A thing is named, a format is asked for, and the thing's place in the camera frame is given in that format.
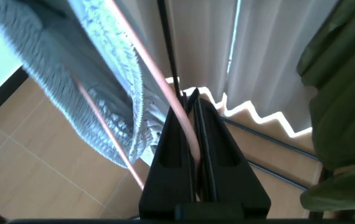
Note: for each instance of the pale grey shorts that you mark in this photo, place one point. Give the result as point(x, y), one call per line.
point(56, 62)

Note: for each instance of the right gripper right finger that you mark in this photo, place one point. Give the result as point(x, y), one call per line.
point(233, 183)

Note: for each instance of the pink clothes hanger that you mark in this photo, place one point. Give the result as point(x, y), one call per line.
point(158, 74)

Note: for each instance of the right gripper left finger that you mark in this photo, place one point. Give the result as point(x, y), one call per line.
point(165, 183)

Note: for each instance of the green long-sleeved shirt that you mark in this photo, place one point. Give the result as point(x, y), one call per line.
point(345, 93)

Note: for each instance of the black clothes rack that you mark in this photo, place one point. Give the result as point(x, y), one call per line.
point(168, 46)

